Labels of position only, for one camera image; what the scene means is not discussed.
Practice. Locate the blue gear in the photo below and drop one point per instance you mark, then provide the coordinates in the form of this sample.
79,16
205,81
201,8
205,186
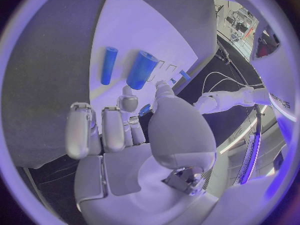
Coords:
144,110

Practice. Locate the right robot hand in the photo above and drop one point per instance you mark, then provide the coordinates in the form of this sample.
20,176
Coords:
178,131

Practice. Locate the white task board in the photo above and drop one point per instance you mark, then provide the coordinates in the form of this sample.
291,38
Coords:
140,31

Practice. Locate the blue block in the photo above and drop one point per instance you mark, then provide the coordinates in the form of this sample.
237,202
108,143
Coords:
185,74

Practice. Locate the blue long thin cylinder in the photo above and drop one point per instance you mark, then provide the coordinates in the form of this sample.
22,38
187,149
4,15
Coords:
109,67

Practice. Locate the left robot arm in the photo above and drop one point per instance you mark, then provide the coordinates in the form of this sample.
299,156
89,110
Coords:
229,99

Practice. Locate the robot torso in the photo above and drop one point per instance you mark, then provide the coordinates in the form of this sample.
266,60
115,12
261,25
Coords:
269,75

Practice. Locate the glowing light bar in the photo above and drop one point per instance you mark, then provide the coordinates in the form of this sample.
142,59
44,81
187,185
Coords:
254,153

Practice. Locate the blue plug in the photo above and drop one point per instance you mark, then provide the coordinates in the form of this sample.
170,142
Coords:
173,80

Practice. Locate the blue fat cylinder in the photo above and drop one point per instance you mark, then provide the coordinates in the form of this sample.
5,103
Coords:
141,69

